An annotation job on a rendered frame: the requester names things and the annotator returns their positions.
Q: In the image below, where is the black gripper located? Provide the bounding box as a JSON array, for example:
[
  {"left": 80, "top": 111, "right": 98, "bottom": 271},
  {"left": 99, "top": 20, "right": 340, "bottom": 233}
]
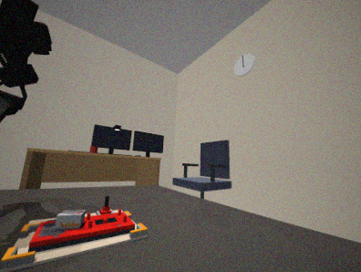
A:
[{"left": 0, "top": 22, "right": 39, "bottom": 88}]

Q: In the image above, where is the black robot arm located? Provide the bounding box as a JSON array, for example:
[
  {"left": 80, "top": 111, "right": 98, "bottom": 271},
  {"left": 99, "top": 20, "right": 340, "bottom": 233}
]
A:
[{"left": 0, "top": 0, "right": 52, "bottom": 123}]

